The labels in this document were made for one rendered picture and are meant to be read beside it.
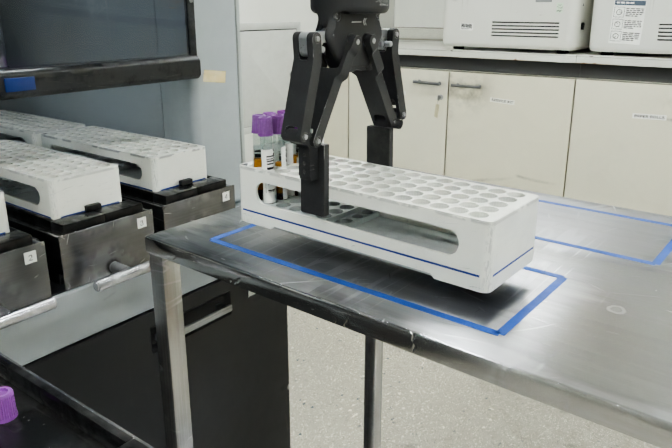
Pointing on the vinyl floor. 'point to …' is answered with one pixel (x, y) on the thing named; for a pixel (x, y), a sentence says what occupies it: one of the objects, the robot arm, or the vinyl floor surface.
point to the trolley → (460, 311)
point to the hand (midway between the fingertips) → (349, 180)
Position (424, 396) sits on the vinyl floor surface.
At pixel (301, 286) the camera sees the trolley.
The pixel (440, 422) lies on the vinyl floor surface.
